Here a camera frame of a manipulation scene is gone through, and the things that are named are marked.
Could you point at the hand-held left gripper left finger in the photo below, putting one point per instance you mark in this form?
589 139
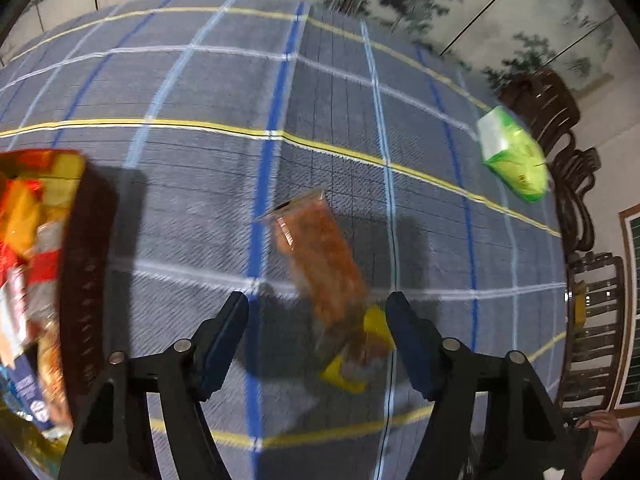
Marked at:
225 340

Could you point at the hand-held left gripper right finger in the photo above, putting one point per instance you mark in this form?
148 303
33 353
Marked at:
415 345

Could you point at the clear peanut brittle packet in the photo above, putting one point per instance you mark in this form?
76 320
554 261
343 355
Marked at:
320 255

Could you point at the gold metal tin box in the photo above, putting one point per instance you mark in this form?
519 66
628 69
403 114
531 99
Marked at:
90 270

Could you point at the blue snack packet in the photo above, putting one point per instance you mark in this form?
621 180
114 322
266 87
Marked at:
27 395

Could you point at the person's right forearm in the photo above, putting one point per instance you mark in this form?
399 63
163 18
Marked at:
605 450

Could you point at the plaid grey tablecloth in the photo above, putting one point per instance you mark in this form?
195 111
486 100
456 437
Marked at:
200 185

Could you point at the yellow object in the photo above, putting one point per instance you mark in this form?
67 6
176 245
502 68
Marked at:
577 305

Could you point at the dark wooden chair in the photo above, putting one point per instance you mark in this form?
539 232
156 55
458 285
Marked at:
580 200
550 105
600 340

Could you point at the red snack packet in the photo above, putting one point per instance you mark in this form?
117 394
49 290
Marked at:
45 265

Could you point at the green tissue pack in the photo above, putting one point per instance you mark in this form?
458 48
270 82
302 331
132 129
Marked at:
515 160

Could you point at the orange snack packet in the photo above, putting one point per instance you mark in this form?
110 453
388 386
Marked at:
22 215

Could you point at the painted landscape folding screen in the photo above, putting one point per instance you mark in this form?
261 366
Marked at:
450 10

